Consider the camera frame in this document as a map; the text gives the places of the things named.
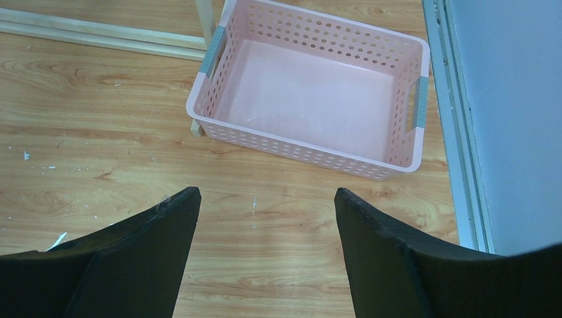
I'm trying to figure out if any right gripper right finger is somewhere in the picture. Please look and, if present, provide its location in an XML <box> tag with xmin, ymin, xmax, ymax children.
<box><xmin>334</xmin><ymin>187</ymin><xmax>561</xmax><ymax>317</ymax></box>

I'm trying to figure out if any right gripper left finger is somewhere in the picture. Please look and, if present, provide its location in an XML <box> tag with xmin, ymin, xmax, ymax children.
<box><xmin>1</xmin><ymin>187</ymin><xmax>201</xmax><ymax>317</ymax></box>

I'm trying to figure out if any pink plastic basket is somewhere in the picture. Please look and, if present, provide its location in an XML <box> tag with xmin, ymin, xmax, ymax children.
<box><xmin>186</xmin><ymin>1</ymin><xmax>430</xmax><ymax>181</ymax></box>

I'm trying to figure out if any wooden clothes rack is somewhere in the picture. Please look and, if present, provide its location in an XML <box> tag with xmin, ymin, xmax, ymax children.
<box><xmin>0</xmin><ymin>0</ymin><xmax>217</xmax><ymax>138</ymax></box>

